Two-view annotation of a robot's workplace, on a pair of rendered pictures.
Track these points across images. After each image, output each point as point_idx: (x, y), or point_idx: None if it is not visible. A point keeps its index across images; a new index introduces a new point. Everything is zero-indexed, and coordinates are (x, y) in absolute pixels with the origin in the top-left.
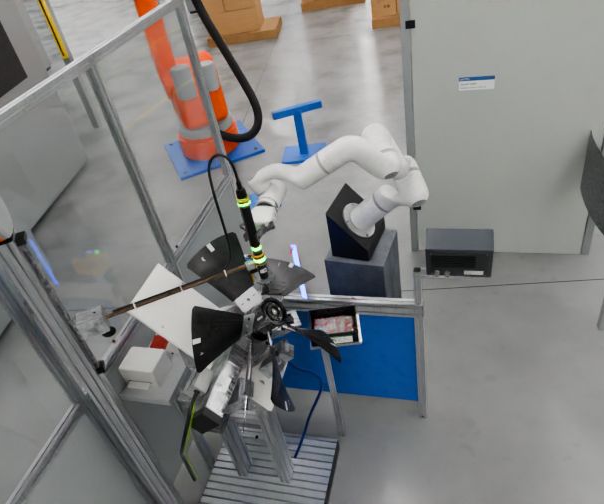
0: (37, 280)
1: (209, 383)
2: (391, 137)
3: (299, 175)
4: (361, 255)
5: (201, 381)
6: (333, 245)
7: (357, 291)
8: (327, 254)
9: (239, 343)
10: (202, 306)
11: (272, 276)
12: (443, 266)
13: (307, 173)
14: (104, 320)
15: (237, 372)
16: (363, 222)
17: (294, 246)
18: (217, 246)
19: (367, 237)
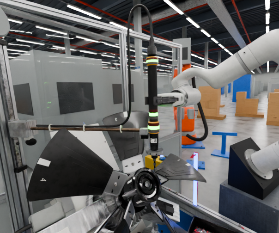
0: None
1: (49, 223)
2: None
3: (214, 70)
4: (255, 192)
5: (42, 216)
6: (230, 174)
7: (244, 224)
8: (223, 181)
9: (107, 201)
10: (108, 162)
11: (160, 150)
12: None
13: (222, 67)
14: (24, 126)
15: (82, 229)
16: (263, 163)
17: (196, 154)
18: (130, 115)
19: (264, 179)
